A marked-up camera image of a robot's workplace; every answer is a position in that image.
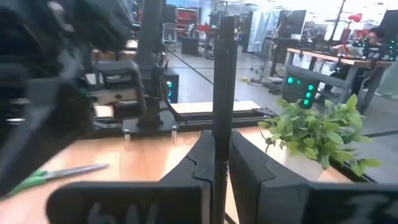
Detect red storage shelf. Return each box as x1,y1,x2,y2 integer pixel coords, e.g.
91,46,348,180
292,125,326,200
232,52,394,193
175,7,200,30

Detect white plant pot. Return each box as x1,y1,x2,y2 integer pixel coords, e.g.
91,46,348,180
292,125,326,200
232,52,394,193
266,141,325,183

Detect green-handled scissors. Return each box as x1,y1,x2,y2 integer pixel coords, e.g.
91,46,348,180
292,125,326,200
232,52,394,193
6,163,110,198

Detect black aluminium frame rail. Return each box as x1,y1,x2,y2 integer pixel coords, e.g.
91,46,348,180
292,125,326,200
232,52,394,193
174,107,279,130

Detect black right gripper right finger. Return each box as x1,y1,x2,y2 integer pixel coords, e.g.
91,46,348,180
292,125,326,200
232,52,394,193
228,129,312,224

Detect wooden workbench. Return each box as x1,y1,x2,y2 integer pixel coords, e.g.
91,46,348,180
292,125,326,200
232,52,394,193
285,46,394,105

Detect red desk lamp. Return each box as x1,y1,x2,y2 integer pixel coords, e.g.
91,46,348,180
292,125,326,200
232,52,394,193
347,12,364,23

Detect black frame post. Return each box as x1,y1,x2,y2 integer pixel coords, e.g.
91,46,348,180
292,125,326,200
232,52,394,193
136,0,165,125

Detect black box with green lights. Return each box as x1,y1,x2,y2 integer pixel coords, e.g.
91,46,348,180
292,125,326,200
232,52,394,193
281,73,321,110
164,68,180,104

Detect person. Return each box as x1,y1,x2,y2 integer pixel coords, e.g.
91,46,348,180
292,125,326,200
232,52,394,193
331,27,394,94

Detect green leafy plant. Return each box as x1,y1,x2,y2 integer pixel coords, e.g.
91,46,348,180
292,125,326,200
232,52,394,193
257,93,383,177

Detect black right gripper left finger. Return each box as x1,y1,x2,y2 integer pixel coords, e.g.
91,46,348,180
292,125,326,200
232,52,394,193
158,129,216,224

